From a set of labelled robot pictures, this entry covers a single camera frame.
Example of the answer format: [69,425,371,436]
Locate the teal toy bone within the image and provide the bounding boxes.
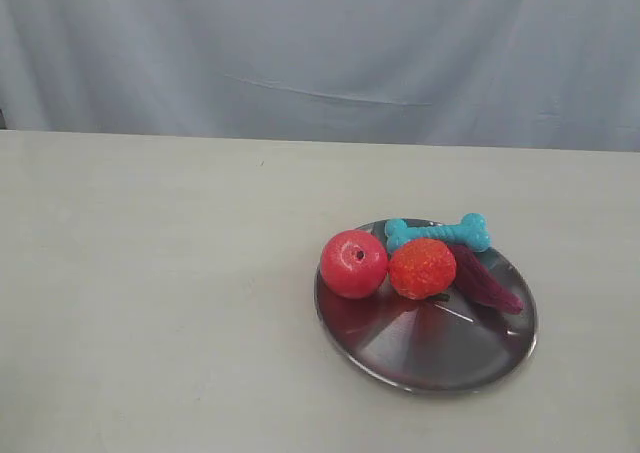
[384,213,492,253]

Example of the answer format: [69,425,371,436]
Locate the red apple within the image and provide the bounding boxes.
[320,229,388,299]

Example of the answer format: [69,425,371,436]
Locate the orange-red toy strawberry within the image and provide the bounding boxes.
[389,238,457,300]

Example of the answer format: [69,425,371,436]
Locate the purple toy eggplant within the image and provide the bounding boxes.
[448,244,524,315]

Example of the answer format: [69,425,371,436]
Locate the round stainless steel plate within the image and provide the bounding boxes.
[315,220,538,393]

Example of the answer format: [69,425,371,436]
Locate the white backdrop curtain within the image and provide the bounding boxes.
[1,0,639,151]

